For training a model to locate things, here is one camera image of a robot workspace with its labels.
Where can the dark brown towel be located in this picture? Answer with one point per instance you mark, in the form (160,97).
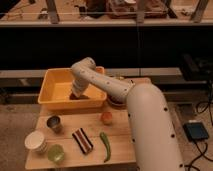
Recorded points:
(78,97)

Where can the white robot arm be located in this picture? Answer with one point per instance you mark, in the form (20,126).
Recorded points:
(153,135)

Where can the yellow plastic tray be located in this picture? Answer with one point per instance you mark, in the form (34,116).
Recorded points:
(56,90)

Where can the brown bowl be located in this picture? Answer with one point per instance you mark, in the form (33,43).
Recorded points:
(114,102)

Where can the orange fruit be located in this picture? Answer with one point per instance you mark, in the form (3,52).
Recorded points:
(106,118)

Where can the green chili pepper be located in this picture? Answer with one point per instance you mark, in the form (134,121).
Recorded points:
(106,143)

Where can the wooden table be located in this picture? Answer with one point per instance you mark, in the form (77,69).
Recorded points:
(118,133)

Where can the metal cup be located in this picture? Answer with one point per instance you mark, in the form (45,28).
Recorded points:
(54,123)

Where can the green plastic cup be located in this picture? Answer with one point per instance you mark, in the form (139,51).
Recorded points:
(56,153)

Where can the white paper cup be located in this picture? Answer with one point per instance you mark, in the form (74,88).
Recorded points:
(36,142)

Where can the black box on floor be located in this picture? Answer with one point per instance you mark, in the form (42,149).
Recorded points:
(195,131)

